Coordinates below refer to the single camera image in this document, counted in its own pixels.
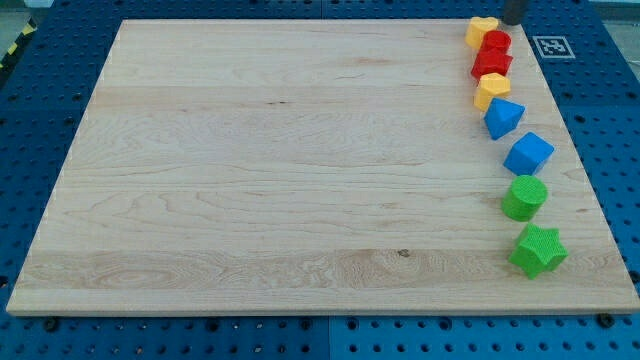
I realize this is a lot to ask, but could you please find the yellow heart block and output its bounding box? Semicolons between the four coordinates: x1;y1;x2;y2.
465;16;500;50

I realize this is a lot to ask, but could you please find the light wooden board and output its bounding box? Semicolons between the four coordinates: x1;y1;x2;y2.
7;19;639;317

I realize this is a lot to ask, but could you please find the blue triangle block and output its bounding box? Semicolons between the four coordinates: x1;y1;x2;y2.
484;98;526;140

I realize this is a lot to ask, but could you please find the yellow hexagon block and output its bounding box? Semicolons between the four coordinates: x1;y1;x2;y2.
473;73;511;111

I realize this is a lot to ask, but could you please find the green cylinder block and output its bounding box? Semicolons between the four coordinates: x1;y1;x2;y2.
501;175;548;222

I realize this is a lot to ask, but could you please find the blue cube block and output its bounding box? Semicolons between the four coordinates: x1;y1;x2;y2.
503;132;555;175

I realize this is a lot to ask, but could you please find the red star block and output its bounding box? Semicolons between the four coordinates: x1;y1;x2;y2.
470;49;513;80

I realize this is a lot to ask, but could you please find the red cylinder block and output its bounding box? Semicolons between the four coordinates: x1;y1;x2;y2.
480;30;512;54

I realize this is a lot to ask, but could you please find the green star block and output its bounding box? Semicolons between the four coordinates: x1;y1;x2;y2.
508;223;569;279

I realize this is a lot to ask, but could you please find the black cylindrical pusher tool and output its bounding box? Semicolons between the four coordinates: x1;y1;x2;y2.
502;0;529;26

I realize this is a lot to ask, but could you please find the white fiducial marker tag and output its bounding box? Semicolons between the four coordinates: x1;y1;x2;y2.
533;35;575;59

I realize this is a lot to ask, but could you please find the yellow black hazard tape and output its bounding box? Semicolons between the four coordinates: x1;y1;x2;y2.
1;18;38;70

